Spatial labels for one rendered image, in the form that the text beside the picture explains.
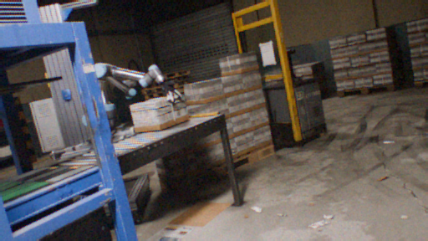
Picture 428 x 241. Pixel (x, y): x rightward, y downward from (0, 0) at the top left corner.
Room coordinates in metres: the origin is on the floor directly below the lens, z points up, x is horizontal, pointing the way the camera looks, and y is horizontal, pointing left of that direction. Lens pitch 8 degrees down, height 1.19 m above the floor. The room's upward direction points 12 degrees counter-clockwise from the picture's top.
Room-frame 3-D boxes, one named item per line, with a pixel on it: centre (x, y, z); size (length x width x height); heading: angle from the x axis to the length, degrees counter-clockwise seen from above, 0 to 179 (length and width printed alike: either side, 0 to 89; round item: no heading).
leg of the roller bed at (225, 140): (3.12, -0.06, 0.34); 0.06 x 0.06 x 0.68; 54
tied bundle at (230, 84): (4.43, -0.20, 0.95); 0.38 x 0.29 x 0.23; 35
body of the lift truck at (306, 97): (5.09, -1.08, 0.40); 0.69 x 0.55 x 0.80; 36
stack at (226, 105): (4.18, 0.15, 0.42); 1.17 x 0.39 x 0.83; 126
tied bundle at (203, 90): (4.26, 0.04, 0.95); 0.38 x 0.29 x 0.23; 35
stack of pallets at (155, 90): (10.92, 1.10, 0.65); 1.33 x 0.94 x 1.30; 148
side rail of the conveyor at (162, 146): (2.60, 0.31, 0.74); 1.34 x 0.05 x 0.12; 144
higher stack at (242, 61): (4.61, -0.44, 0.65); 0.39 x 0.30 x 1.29; 36
